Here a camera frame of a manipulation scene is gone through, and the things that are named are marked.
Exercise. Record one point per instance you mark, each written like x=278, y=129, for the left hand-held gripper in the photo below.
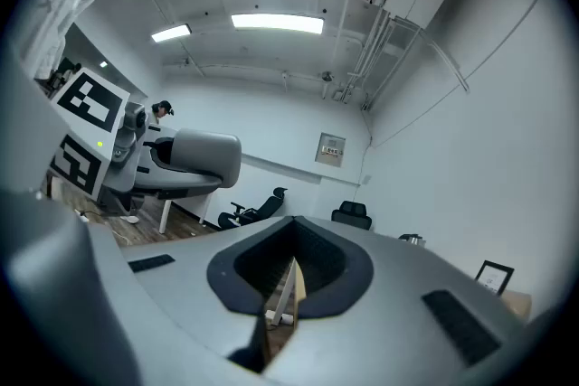
x=90, y=99

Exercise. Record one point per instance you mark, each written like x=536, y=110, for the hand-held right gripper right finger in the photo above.
x=384, y=330

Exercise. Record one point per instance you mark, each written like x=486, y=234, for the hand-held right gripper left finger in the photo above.
x=181, y=307

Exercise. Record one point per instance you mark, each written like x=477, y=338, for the white table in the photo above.
x=165, y=217

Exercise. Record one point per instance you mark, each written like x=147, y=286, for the black reclined office chair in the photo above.
x=258, y=210

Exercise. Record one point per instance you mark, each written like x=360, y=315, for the black mesh office chair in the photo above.
x=352, y=214

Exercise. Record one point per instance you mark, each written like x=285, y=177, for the black framed leaf picture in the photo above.
x=494, y=278

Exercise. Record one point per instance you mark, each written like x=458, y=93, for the ceiling light panel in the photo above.
x=276, y=23
x=171, y=33

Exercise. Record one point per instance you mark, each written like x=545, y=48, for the white ceiling pipe bundle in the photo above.
x=375, y=59

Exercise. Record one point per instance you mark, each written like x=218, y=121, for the grey wall electrical panel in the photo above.
x=330, y=149

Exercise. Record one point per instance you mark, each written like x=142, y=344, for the ceiling dome camera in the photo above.
x=327, y=76

